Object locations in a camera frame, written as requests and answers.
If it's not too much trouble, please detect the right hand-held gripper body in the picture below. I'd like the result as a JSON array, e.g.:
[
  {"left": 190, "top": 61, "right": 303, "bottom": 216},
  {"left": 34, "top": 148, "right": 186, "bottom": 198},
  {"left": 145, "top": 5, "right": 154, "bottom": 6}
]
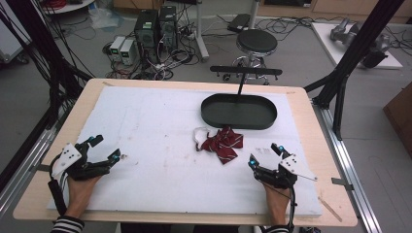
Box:
[{"left": 253, "top": 153, "right": 319, "bottom": 190}]

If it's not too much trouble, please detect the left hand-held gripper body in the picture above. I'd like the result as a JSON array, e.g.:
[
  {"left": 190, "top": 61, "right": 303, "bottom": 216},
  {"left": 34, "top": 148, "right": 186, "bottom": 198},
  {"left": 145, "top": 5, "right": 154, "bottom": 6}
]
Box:
[{"left": 51, "top": 141, "right": 110, "bottom": 182}]

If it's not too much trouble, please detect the red striped bow tie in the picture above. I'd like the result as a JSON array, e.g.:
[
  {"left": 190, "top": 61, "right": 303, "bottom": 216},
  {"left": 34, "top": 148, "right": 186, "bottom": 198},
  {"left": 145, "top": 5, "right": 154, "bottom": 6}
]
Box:
[{"left": 193, "top": 125, "right": 245, "bottom": 165}]

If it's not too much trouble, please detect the black oval tray rack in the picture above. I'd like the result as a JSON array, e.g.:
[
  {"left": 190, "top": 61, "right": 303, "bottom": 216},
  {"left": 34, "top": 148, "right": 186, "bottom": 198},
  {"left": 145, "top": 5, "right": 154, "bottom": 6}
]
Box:
[{"left": 200, "top": 65, "right": 284, "bottom": 131}]

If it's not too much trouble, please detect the person's right hand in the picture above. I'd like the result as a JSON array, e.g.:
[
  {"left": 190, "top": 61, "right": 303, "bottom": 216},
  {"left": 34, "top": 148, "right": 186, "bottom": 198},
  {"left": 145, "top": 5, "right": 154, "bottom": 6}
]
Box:
[{"left": 262, "top": 183, "right": 292, "bottom": 227}]

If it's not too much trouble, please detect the person's left hand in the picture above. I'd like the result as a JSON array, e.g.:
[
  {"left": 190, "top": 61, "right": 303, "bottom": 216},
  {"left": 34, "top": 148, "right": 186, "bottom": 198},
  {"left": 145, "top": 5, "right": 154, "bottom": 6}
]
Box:
[{"left": 66, "top": 174, "right": 103, "bottom": 219}]

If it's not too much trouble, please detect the grey metal clamp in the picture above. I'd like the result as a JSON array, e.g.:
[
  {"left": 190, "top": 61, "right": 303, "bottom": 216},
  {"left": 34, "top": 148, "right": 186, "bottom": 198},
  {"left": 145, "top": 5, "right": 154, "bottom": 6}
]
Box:
[
  {"left": 30, "top": 163, "right": 52, "bottom": 174},
  {"left": 330, "top": 177, "right": 356, "bottom": 192}
]

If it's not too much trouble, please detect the white foam board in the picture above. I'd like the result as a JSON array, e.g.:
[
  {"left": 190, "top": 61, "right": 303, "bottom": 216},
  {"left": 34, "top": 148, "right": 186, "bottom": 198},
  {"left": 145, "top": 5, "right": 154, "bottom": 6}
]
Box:
[{"left": 47, "top": 85, "right": 325, "bottom": 218}]

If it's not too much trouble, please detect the thin wooden stick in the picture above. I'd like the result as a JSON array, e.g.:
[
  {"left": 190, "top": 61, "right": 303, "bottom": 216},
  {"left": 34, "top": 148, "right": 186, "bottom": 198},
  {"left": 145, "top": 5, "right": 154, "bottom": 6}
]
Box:
[{"left": 317, "top": 196, "right": 344, "bottom": 223}]

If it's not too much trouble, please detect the white power supply box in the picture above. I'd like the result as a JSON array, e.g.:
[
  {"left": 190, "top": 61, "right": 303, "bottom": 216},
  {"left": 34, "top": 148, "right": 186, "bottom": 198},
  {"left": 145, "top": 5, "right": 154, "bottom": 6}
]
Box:
[
  {"left": 109, "top": 35, "right": 126, "bottom": 62},
  {"left": 119, "top": 38, "right": 137, "bottom": 66}
]

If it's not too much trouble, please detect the black round stool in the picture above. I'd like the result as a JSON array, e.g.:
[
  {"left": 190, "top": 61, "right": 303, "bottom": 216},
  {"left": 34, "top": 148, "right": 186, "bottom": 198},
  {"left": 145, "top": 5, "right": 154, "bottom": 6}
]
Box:
[{"left": 223, "top": 28, "right": 279, "bottom": 86}]

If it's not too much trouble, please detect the white floor board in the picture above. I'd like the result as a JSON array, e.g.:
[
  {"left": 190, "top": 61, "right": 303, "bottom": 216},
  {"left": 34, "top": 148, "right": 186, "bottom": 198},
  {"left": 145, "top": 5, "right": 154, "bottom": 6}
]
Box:
[{"left": 310, "top": 21, "right": 404, "bottom": 70}]

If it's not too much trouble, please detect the black computer tower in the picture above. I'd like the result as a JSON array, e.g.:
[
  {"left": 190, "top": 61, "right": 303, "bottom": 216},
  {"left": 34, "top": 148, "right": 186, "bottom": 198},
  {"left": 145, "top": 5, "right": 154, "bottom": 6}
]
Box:
[
  {"left": 158, "top": 5, "right": 179, "bottom": 51},
  {"left": 133, "top": 9, "right": 160, "bottom": 64}
]

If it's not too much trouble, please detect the clear plastic bag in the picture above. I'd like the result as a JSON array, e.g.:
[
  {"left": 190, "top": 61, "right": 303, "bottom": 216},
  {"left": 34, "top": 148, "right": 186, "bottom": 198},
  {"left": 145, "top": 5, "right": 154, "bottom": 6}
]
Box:
[{"left": 88, "top": 7, "right": 124, "bottom": 32}]

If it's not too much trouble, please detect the brown wooden cabinet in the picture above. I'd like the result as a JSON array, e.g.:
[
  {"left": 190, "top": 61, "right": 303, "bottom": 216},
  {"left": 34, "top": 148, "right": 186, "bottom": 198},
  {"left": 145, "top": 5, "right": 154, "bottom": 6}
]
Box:
[{"left": 382, "top": 82, "right": 412, "bottom": 150}]

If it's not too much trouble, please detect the flat black box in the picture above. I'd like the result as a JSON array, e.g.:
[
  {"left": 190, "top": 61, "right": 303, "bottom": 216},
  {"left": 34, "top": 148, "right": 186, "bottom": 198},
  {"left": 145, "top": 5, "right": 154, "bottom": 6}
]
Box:
[{"left": 226, "top": 13, "right": 252, "bottom": 34}]

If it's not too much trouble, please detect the white round table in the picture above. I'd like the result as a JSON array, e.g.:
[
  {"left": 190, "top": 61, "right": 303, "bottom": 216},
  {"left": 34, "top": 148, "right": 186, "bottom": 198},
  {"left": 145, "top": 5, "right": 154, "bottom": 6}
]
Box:
[{"left": 40, "top": 0, "right": 97, "bottom": 16}]

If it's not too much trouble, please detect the black and grey robot part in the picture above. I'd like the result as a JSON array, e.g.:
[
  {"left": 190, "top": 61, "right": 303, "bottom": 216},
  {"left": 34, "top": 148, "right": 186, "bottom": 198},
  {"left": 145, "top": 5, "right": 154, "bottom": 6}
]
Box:
[{"left": 360, "top": 33, "right": 392, "bottom": 69}]

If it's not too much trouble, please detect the white table leg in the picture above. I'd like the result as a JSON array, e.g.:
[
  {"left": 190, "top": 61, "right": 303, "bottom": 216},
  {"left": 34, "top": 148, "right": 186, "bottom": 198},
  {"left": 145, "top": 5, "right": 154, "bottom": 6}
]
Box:
[
  {"left": 193, "top": 0, "right": 211, "bottom": 63},
  {"left": 248, "top": 0, "right": 262, "bottom": 31}
]

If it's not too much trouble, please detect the right hand-held gripper black cable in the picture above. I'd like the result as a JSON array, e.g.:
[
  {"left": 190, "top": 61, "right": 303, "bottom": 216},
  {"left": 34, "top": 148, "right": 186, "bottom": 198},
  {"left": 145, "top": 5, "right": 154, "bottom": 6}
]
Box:
[{"left": 261, "top": 180, "right": 298, "bottom": 233}]

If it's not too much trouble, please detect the hand-held gripper black cable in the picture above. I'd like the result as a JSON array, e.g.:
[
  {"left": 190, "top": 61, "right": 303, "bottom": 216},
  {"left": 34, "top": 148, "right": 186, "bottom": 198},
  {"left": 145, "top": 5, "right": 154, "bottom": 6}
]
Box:
[
  {"left": 47, "top": 154, "right": 70, "bottom": 217},
  {"left": 261, "top": 180, "right": 298, "bottom": 233}
]

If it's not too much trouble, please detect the left hand-held gripper black cable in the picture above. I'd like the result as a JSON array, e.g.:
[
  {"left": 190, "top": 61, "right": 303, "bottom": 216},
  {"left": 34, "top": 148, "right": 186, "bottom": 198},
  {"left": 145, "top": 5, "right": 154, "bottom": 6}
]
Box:
[{"left": 47, "top": 154, "right": 70, "bottom": 217}]

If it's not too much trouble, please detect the aluminium rail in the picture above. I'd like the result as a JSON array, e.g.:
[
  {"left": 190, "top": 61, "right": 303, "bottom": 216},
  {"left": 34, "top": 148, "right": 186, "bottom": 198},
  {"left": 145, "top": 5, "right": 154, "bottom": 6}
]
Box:
[
  {"left": 0, "top": 127, "right": 58, "bottom": 216},
  {"left": 311, "top": 98, "right": 384, "bottom": 233}
]

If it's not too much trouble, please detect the tangle of floor cables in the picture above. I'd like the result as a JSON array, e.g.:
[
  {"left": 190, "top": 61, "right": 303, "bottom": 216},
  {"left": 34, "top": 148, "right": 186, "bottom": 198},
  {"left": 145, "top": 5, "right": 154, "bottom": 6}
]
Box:
[{"left": 102, "top": 30, "right": 199, "bottom": 81}]

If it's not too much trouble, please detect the black metal frame with cables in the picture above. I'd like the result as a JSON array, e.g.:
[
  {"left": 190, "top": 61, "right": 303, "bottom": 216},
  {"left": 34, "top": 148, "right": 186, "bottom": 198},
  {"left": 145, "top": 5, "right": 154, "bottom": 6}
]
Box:
[{"left": 0, "top": 0, "right": 95, "bottom": 130}]

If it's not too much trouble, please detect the black metal frame strut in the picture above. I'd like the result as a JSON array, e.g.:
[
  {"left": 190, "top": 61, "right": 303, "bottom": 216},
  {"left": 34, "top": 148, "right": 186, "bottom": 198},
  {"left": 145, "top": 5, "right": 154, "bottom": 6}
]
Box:
[{"left": 303, "top": 0, "right": 406, "bottom": 142}]

